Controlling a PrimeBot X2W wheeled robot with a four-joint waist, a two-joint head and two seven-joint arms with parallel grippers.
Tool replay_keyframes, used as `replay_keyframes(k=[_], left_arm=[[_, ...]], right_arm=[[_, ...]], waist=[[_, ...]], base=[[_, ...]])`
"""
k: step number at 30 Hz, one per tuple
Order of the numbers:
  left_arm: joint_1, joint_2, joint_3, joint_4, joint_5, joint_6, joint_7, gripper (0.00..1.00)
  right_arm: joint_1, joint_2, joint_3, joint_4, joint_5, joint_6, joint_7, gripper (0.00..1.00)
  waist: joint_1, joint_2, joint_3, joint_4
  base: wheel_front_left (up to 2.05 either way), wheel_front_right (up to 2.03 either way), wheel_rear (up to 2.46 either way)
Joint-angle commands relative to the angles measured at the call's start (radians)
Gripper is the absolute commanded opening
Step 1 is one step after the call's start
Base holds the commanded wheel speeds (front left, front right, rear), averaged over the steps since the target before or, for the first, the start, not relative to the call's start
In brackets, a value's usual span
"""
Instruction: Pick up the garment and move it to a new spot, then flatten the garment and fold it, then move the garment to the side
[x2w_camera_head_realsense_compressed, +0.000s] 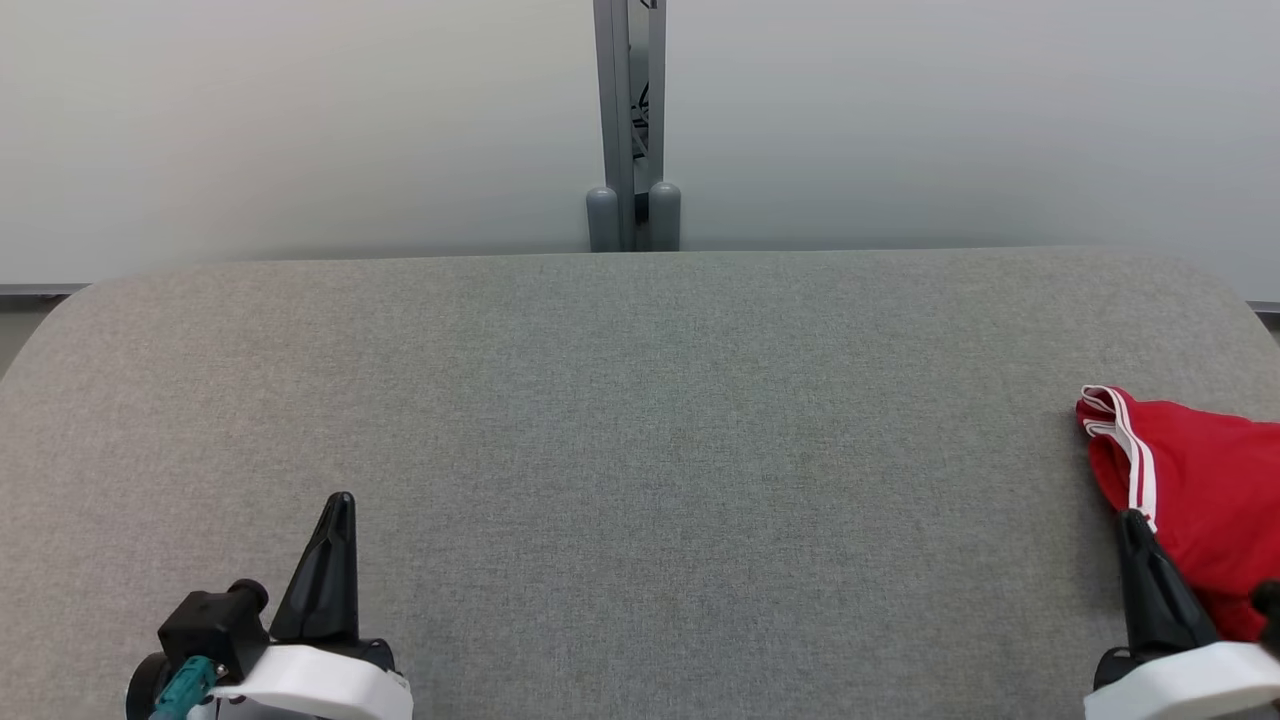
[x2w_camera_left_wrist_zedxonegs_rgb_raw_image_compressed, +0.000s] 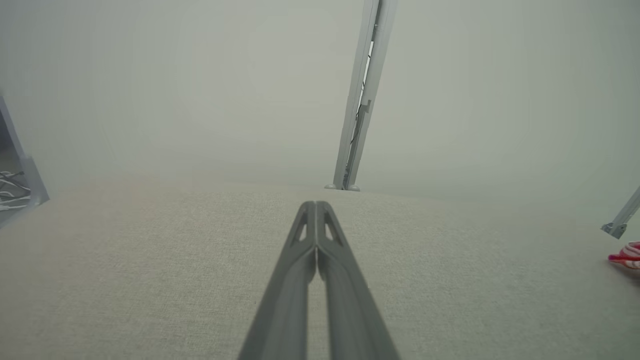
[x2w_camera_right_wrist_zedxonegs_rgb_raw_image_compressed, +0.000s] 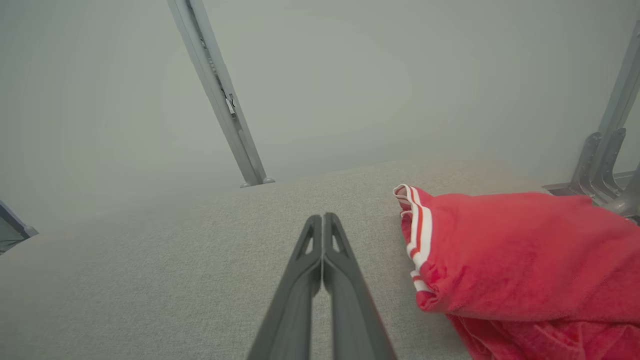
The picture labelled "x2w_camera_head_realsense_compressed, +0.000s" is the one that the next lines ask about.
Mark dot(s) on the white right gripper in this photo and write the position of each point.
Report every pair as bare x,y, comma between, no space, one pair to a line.
1190,685

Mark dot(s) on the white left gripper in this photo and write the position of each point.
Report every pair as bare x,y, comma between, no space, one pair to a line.
320,685

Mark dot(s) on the red shorts with white stripes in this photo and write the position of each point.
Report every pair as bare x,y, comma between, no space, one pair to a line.
1210,480

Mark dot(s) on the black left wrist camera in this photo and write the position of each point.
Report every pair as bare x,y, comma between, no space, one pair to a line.
215,625

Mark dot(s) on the grey metal partition post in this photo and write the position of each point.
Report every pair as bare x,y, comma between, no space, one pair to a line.
612,100
658,215

